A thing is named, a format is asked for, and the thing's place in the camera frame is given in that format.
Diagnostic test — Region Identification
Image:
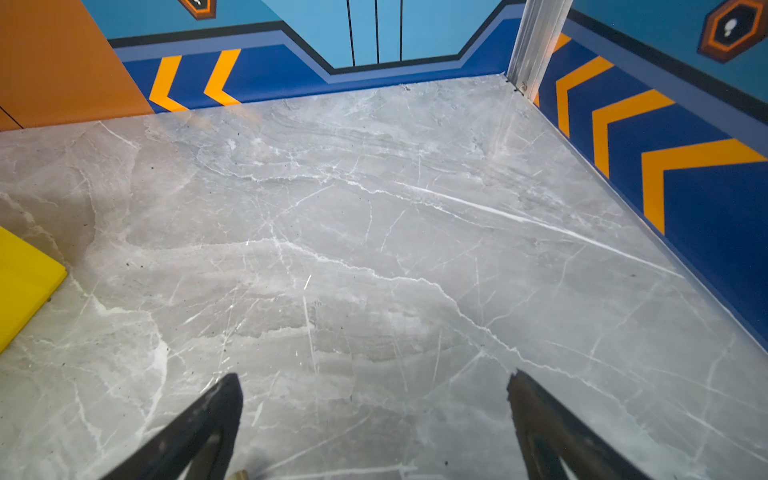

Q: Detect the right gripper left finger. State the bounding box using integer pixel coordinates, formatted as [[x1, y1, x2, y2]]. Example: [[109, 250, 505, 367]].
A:
[[105, 373, 243, 479]]

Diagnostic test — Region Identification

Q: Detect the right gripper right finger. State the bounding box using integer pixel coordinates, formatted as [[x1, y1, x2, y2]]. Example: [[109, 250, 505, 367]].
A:
[[507, 370, 649, 480]]

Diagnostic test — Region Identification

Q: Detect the yellow plastic bin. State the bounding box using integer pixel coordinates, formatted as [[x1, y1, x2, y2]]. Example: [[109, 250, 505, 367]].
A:
[[0, 228, 67, 351]]

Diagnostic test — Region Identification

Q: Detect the right aluminium corner post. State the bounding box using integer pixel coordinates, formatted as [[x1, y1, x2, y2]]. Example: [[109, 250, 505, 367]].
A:
[[506, 0, 573, 102]]

